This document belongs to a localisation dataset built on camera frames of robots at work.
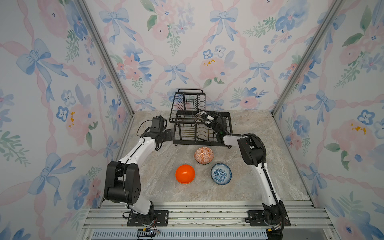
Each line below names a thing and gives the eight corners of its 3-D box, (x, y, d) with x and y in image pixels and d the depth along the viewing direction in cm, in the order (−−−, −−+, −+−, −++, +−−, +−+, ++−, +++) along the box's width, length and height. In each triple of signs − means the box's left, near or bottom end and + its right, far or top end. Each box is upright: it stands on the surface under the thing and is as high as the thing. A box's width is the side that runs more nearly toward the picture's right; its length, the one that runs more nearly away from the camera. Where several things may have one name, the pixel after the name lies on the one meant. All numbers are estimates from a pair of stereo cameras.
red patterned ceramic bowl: (194, 164, 94) (194, 160, 89) (194, 151, 100) (194, 146, 95) (213, 164, 94) (214, 160, 89) (212, 151, 100) (213, 146, 95)
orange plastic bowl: (175, 184, 87) (174, 181, 83) (176, 168, 93) (176, 164, 89) (195, 184, 87) (195, 181, 83) (195, 168, 93) (195, 164, 89)
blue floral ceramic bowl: (211, 187, 86) (212, 182, 80) (210, 168, 93) (211, 163, 87) (230, 187, 86) (233, 182, 80) (227, 168, 93) (230, 163, 87)
